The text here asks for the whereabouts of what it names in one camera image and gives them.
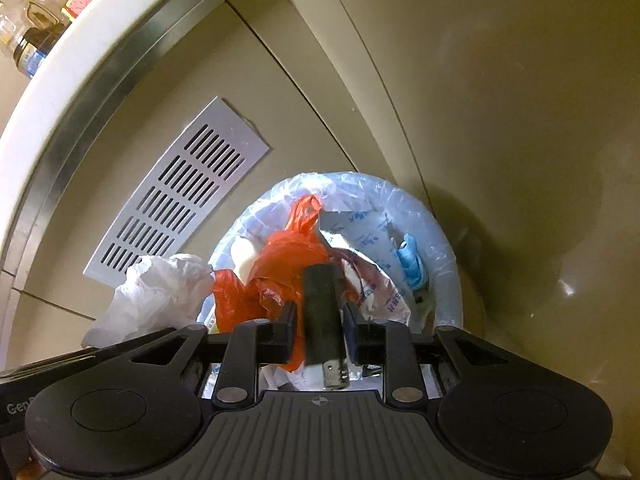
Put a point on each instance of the oil bottle with blue label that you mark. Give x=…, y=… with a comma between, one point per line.
x=37, y=35

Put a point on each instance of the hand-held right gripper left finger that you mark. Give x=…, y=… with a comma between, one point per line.
x=286, y=340

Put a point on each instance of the white plastic packet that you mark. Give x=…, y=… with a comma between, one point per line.
x=370, y=245

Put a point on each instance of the red plastic bag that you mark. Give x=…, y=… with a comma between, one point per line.
x=280, y=260

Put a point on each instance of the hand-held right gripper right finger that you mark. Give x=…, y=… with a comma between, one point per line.
x=351, y=340

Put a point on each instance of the grey cabinet vent grille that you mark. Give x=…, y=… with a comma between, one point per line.
x=185, y=190

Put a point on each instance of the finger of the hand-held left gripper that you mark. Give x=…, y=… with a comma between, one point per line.
x=45, y=367

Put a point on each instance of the blue glove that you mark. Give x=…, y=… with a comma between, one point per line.
x=410, y=260

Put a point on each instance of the white plastic bag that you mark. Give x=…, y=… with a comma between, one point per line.
x=150, y=295

